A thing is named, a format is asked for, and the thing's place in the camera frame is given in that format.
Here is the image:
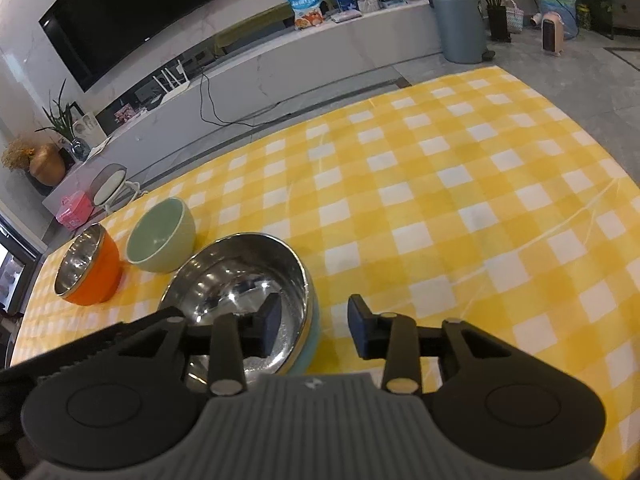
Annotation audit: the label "blue snack bag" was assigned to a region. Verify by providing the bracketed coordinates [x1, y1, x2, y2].
[284, 0, 323, 31]

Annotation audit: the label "white marble television cabinet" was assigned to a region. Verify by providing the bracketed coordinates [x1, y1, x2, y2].
[42, 0, 443, 211]

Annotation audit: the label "black wall television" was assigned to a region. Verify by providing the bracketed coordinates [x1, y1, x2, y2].
[39, 0, 242, 93]

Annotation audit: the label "yellow checked tablecloth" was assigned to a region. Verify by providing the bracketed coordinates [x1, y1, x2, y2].
[10, 65, 633, 461]

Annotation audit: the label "blue steel bowl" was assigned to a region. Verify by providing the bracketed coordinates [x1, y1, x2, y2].
[157, 232, 321, 393]

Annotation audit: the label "orange steel bowl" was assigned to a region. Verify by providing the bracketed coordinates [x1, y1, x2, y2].
[53, 223, 122, 306]

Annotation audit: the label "woven basket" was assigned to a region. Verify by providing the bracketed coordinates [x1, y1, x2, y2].
[501, 0, 525, 33]

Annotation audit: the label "white router with antennas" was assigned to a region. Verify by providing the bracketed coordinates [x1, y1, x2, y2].
[152, 60, 193, 101]

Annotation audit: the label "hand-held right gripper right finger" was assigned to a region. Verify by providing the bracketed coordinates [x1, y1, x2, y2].
[347, 294, 506, 395]

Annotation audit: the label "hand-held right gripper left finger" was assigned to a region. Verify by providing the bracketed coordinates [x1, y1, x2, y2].
[117, 294, 282, 395]

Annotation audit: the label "black power cable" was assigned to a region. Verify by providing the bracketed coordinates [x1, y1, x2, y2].
[200, 72, 301, 126]

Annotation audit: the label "white framed picture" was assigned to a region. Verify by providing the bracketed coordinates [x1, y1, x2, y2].
[72, 112, 107, 148]

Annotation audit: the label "dried yellow flowers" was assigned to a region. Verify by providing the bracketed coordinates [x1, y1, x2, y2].
[1, 135, 38, 171]

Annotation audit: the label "grey-blue trash bin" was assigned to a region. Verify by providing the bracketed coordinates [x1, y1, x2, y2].
[431, 0, 488, 64]

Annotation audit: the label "dark framed glass door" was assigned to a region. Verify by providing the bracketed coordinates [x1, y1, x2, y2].
[0, 200, 46, 321]

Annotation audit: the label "green ceramic bowl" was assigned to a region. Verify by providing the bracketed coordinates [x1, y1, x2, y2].
[125, 197, 196, 273]

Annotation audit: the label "clear-backed white stool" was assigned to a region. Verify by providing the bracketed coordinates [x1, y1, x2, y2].
[92, 164, 146, 211]

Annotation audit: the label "golden round vase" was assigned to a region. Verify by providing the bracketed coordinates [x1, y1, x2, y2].
[28, 143, 67, 187]

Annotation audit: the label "green plant in blue vase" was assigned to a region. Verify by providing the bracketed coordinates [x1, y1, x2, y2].
[35, 80, 92, 162]

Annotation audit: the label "pink plastic case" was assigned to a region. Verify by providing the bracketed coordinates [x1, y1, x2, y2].
[55, 192, 95, 231]

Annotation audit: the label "pink space heater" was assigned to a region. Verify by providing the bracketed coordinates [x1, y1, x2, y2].
[541, 11, 567, 56]

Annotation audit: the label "long-leaf plant in black pot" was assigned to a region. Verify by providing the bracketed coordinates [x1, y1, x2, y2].
[450, 0, 531, 42]

